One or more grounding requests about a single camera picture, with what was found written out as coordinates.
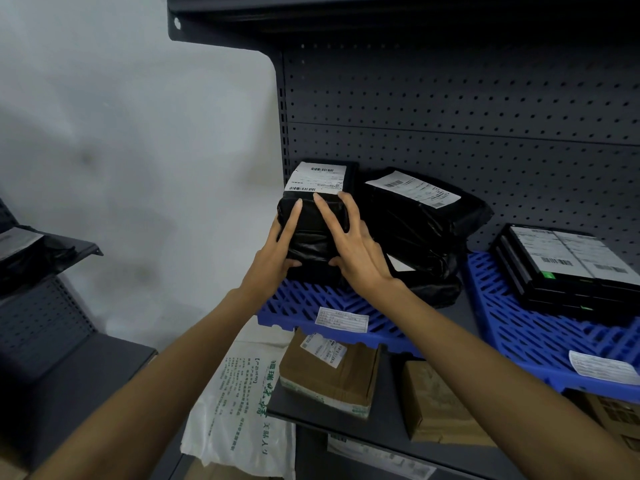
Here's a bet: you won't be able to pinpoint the person's right hand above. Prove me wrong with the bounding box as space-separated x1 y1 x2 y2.
312 191 396 298

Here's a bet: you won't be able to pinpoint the person's left hand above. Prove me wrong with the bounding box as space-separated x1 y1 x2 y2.
241 199 303 300

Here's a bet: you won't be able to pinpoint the black parcel white label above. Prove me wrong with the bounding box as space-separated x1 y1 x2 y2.
276 161 360 284

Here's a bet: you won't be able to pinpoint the person's left forearm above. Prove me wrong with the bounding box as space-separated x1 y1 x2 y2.
27 287 266 480

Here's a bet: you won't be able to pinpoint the person's right forearm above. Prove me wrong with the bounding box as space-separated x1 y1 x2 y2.
362 279 640 480

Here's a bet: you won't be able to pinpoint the blue plastic pallet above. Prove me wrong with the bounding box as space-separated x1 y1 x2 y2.
462 251 640 405
256 276 426 358

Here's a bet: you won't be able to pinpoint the white paper label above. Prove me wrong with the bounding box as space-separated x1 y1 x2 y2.
569 351 640 386
315 307 370 334

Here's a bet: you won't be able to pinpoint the black poly bag parcel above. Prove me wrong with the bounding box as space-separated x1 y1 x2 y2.
357 167 495 309

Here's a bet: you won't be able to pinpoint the brown taped parcel white label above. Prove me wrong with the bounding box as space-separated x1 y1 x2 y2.
278 329 384 420

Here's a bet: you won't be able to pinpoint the dark grey pegboard shelving unit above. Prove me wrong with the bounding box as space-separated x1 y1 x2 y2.
166 0 640 480

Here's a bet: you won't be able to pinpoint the white printed plastic bag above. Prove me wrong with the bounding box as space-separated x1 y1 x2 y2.
180 317 297 480

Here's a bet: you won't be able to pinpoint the plain brown cardboard box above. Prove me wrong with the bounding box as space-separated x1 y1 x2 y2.
400 361 497 448

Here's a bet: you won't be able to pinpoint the white shelf edge label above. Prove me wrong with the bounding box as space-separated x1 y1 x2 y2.
327 435 437 480

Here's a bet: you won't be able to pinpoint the black flat box white labels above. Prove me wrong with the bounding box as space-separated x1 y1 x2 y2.
502 224 640 295

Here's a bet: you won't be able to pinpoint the dark grey side shelving unit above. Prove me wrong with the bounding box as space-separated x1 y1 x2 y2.
0 197 159 473

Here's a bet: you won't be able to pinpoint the printed brown cardboard box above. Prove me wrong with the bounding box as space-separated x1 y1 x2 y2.
564 390 640 453

